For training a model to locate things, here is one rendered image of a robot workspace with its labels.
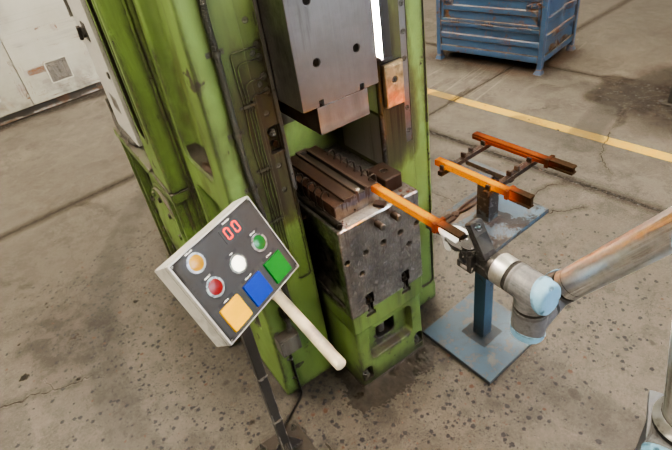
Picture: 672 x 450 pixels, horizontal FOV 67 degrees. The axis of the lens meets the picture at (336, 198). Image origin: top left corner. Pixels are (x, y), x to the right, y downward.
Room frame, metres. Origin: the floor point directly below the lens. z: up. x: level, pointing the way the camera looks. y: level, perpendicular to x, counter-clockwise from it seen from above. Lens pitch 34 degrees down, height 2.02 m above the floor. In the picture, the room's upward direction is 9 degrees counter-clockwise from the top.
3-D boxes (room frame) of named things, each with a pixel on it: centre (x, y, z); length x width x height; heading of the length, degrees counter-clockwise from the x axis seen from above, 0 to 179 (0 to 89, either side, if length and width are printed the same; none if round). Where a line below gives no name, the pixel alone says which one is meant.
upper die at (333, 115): (1.69, 0.03, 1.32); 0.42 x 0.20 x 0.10; 30
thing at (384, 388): (1.47, -0.10, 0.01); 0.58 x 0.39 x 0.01; 120
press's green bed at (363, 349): (1.73, -0.01, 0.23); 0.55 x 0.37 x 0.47; 30
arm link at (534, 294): (0.90, -0.46, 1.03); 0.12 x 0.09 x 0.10; 30
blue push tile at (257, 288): (1.09, 0.27, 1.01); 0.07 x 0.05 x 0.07; 145
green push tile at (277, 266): (1.17, 0.21, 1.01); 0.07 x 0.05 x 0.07; 145
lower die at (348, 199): (1.69, 0.03, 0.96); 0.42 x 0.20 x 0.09; 30
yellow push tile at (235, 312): (1.01, 0.33, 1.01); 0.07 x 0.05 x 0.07; 145
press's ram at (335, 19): (1.72, -0.01, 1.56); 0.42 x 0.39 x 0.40; 30
